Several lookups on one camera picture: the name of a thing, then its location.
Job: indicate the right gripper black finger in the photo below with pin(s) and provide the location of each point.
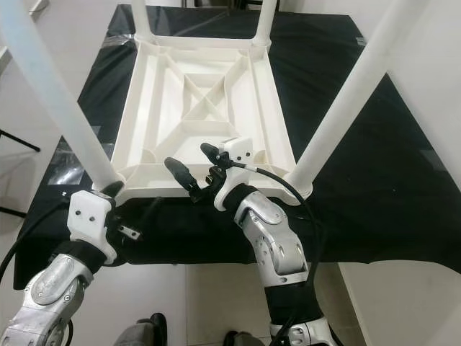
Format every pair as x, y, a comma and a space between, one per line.
213, 153
181, 175

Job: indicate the black tablecloth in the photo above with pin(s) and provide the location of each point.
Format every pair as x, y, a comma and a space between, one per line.
374, 209

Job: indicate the small clear tape strip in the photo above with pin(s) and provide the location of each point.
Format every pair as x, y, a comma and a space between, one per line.
361, 40

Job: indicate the clear tape patch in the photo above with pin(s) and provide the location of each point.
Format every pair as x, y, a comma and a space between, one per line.
436, 160

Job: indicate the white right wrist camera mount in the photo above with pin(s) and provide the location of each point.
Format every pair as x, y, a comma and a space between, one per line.
236, 155

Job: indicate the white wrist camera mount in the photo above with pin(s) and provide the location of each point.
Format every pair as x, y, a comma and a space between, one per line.
90, 223
236, 155

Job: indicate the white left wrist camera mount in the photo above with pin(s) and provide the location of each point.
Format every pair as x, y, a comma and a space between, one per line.
90, 223

